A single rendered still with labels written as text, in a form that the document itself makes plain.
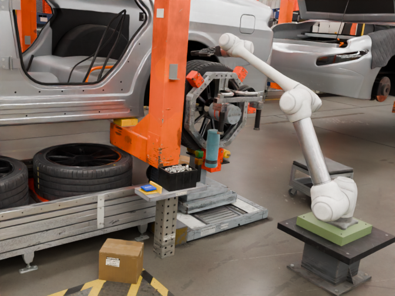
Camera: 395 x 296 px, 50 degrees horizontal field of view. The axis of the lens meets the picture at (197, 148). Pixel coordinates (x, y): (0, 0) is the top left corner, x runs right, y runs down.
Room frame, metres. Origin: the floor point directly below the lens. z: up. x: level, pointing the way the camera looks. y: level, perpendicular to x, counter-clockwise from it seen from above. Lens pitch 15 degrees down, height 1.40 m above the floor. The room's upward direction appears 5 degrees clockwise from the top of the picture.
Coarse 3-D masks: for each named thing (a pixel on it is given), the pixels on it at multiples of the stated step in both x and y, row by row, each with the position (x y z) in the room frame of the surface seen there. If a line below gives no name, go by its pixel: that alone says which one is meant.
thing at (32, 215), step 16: (96, 192) 2.43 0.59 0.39; (112, 192) 2.45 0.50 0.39; (128, 192) 2.52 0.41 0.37; (16, 208) 2.11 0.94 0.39; (32, 208) 2.15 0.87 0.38; (48, 208) 2.20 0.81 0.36; (64, 208) 2.28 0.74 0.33; (80, 208) 2.32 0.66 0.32; (96, 208) 2.39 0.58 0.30; (112, 208) 2.45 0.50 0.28; (0, 224) 2.04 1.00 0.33; (16, 224) 2.10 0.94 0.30; (32, 224) 2.14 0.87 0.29
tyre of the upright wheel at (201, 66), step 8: (192, 64) 3.07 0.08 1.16; (200, 64) 3.04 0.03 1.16; (208, 64) 3.03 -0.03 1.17; (216, 64) 3.06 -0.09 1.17; (200, 72) 2.97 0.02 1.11; (184, 96) 2.89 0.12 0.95; (184, 104) 2.89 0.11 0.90; (184, 112) 2.90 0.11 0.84; (184, 120) 2.90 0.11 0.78; (184, 128) 2.90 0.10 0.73; (184, 136) 2.90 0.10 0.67; (224, 136) 3.15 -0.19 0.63; (184, 144) 2.96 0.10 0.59; (192, 144) 2.96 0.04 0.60
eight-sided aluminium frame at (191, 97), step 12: (216, 72) 3.01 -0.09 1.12; (228, 72) 3.08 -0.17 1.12; (204, 84) 2.89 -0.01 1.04; (240, 84) 3.10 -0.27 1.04; (192, 96) 2.83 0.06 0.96; (240, 96) 3.18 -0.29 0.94; (192, 108) 2.83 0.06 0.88; (240, 108) 3.18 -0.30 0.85; (192, 120) 2.84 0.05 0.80; (240, 120) 3.16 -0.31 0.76; (192, 132) 2.84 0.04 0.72; (228, 132) 3.13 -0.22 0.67; (204, 144) 2.91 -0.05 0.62; (228, 144) 3.06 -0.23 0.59
